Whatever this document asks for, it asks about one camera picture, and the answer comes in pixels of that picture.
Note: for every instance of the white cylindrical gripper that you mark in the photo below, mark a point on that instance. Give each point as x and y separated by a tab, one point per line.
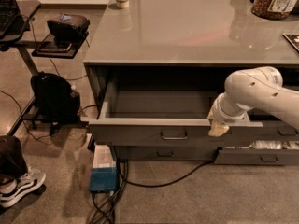
221	113

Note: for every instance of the grey drawer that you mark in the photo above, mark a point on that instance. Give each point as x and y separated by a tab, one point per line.
166	153
260	153
134	117
275	131

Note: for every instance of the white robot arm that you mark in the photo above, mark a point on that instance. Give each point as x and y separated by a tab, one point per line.
247	89

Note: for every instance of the grey drawer cabinet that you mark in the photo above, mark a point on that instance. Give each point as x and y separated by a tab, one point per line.
187	45

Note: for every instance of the dark tablet on counter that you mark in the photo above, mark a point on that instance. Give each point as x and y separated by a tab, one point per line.
293	39

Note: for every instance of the blue and white box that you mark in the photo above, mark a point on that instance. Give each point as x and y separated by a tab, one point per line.
104	176

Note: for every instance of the glass jar of nuts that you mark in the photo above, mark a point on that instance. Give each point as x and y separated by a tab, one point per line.
273	9

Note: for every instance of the black backpack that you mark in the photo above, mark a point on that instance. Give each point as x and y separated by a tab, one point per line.
55	97

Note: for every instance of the black smartphone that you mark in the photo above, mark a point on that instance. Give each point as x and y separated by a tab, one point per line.
55	47

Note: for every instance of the white black sneaker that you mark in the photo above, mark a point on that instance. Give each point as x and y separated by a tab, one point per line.
11	191

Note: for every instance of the black side desk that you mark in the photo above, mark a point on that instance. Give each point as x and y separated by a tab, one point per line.
13	39

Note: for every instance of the dark trouser leg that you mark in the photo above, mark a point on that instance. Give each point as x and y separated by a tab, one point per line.
12	163

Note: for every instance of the black laptop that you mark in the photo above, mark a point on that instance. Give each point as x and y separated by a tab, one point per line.
9	11

